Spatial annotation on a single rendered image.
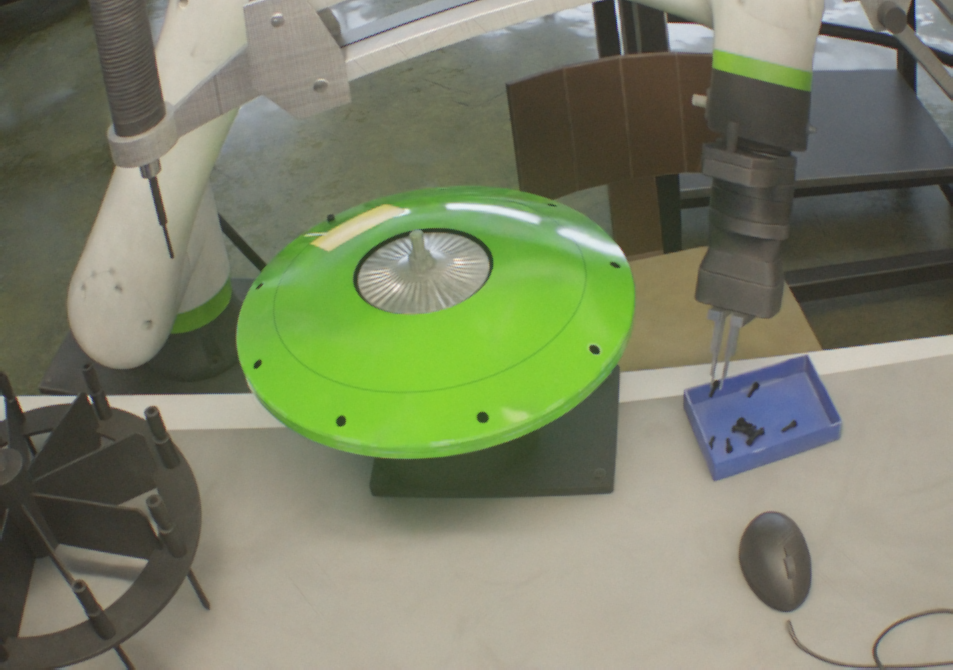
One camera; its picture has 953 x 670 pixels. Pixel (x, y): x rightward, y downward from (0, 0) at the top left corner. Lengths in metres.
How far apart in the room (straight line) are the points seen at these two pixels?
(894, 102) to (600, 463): 2.02
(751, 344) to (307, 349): 0.79
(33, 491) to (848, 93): 2.35
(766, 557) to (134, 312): 0.62
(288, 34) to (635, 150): 1.09
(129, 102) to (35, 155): 3.24
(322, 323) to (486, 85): 2.60
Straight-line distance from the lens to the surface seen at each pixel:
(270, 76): 0.70
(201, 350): 1.36
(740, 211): 0.97
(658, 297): 1.66
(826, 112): 2.81
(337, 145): 3.33
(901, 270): 2.52
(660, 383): 1.10
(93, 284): 1.14
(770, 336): 1.60
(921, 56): 0.83
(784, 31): 0.95
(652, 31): 2.07
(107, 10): 0.69
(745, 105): 0.95
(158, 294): 1.13
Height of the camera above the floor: 1.66
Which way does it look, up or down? 37 degrees down
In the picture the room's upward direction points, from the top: 8 degrees counter-clockwise
